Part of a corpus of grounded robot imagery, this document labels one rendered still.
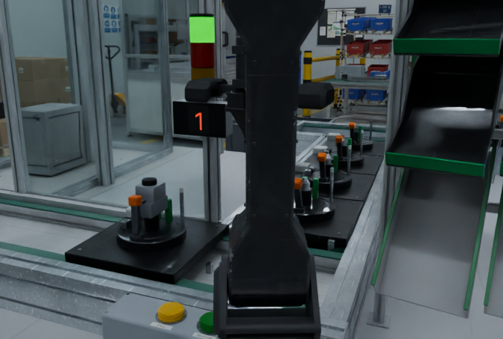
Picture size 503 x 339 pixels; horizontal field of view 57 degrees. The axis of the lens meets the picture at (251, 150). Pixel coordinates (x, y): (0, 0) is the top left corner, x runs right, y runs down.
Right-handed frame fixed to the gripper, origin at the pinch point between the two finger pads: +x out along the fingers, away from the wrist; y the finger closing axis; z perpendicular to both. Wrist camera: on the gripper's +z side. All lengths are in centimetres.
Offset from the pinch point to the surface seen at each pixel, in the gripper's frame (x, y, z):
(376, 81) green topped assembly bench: 45, 46, 539
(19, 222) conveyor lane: 34, 73, 25
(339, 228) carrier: 28.1, -4.8, 37.7
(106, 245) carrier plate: 28.2, 36.7, 12.9
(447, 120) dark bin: 0.7, -23.5, 23.1
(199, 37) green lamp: -11.8, 23.3, 28.9
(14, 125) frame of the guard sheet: 11, 80, 33
